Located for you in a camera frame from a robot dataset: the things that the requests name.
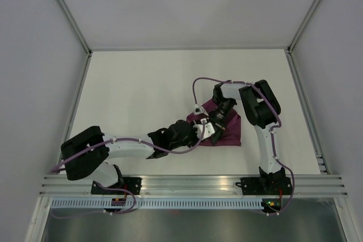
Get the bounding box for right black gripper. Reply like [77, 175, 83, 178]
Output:
[205, 98, 235, 145]

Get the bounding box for purple satin napkin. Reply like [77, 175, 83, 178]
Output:
[186, 99, 241, 147]

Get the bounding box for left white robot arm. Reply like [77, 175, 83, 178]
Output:
[61, 120, 206, 194]

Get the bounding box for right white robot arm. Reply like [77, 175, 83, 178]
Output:
[209, 79, 293, 196]

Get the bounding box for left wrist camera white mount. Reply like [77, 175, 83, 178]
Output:
[193, 118, 216, 141]

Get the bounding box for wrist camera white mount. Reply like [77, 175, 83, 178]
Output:
[193, 118, 216, 141]
[193, 105, 209, 116]

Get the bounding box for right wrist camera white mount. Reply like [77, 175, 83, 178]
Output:
[193, 105, 209, 116]

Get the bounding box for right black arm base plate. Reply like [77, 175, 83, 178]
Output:
[234, 177, 293, 196]

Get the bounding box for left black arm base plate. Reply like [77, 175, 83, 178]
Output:
[91, 177, 142, 195]

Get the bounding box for aluminium front rail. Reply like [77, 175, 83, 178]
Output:
[38, 175, 348, 198]

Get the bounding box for white slotted cable duct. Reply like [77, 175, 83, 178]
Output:
[51, 197, 281, 210]

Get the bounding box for left aluminium frame post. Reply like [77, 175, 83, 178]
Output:
[55, 0, 92, 56]

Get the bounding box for aluminium frame post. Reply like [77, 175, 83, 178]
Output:
[55, 0, 92, 56]
[286, 0, 323, 54]

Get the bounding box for right aluminium frame post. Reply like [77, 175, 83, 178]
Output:
[286, 0, 323, 54]

